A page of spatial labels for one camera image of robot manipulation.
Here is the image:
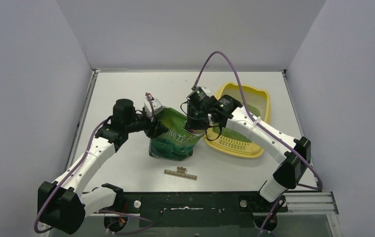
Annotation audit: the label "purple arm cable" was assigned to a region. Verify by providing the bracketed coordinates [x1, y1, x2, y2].
[34, 92, 157, 236]
[192, 50, 324, 237]

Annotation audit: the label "green cat litter bag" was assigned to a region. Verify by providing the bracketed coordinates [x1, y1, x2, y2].
[149, 107, 205, 161]

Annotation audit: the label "green litter granules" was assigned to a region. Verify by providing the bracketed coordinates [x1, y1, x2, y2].
[220, 104, 262, 144]

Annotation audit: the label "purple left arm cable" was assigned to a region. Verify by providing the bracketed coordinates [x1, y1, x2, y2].
[34, 92, 157, 236]

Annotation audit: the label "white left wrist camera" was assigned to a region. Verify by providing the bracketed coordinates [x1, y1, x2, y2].
[144, 98, 164, 117]

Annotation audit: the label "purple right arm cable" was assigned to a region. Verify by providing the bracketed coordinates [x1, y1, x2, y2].
[192, 50, 324, 237]

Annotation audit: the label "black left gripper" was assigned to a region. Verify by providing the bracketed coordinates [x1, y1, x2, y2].
[125, 111, 168, 138]

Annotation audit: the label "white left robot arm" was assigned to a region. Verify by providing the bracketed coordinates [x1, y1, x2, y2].
[34, 93, 167, 234]

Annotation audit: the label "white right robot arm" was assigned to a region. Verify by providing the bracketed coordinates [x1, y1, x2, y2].
[185, 87, 311, 211]

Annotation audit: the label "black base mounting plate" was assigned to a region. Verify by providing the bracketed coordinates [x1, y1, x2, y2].
[106, 191, 288, 228]

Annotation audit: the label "yellow litter box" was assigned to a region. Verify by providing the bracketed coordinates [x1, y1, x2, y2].
[204, 82, 271, 158]

